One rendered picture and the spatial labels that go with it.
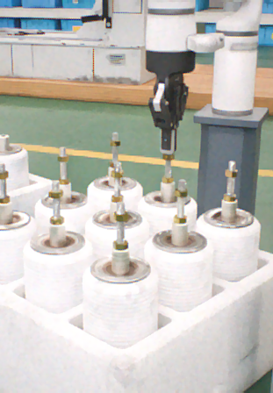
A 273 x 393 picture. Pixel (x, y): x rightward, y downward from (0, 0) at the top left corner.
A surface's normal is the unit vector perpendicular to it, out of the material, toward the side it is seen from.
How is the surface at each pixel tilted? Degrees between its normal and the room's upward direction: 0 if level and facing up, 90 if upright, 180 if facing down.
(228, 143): 90
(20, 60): 90
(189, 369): 90
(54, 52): 90
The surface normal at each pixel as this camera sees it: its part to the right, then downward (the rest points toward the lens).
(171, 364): 0.72, 0.24
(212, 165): -0.36, 0.33
